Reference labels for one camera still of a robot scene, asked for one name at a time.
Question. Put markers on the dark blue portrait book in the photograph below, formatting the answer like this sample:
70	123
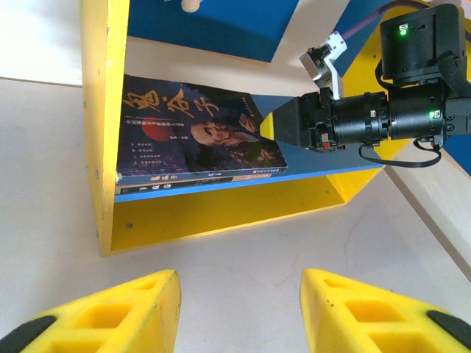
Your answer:
165	147

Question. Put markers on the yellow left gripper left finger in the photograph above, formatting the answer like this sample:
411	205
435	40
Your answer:
154	316

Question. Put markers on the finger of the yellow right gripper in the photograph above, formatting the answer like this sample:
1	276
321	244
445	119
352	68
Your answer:
290	121

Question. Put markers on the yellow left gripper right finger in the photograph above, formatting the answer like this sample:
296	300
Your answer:
324	323

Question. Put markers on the yellow bookshelf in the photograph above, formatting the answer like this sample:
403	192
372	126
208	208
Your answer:
103	147

